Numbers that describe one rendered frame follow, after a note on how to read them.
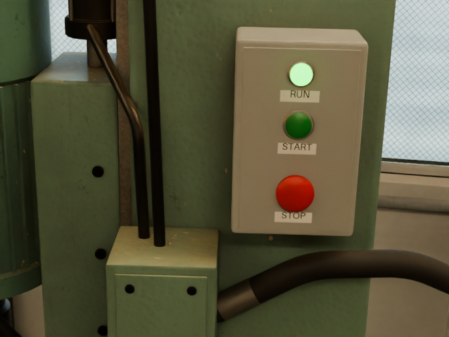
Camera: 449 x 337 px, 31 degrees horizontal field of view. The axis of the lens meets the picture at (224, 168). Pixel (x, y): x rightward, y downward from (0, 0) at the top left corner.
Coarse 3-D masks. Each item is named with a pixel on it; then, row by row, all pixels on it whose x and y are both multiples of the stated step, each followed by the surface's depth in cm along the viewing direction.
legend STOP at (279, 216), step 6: (276, 216) 65; (282, 216) 65; (288, 216) 65; (294, 216) 65; (300, 216) 65; (306, 216) 65; (288, 222) 65; (294, 222) 65; (300, 222) 65; (306, 222) 65
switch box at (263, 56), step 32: (256, 32) 63; (288, 32) 63; (320, 32) 64; (352, 32) 64; (256, 64) 61; (288, 64) 60; (320, 64) 60; (352, 64) 60; (256, 96) 61; (320, 96) 61; (352, 96) 61; (256, 128) 62; (320, 128) 62; (352, 128) 62; (256, 160) 63; (288, 160) 63; (320, 160) 63; (352, 160) 63; (256, 192) 64; (320, 192) 64; (352, 192) 64; (256, 224) 65; (288, 224) 65; (320, 224) 65; (352, 224) 65
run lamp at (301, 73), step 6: (294, 66) 60; (300, 66) 60; (306, 66) 60; (288, 72) 60; (294, 72) 60; (300, 72) 60; (306, 72) 60; (312, 72) 60; (294, 78) 60; (300, 78) 60; (306, 78) 60; (312, 78) 61; (294, 84) 61; (300, 84) 60; (306, 84) 60
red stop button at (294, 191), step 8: (288, 176) 63; (296, 176) 63; (280, 184) 63; (288, 184) 63; (296, 184) 63; (304, 184) 63; (280, 192) 63; (288, 192) 63; (296, 192) 63; (304, 192) 63; (312, 192) 63; (280, 200) 63; (288, 200) 63; (296, 200) 63; (304, 200) 63; (312, 200) 63; (288, 208) 63; (296, 208) 63; (304, 208) 63
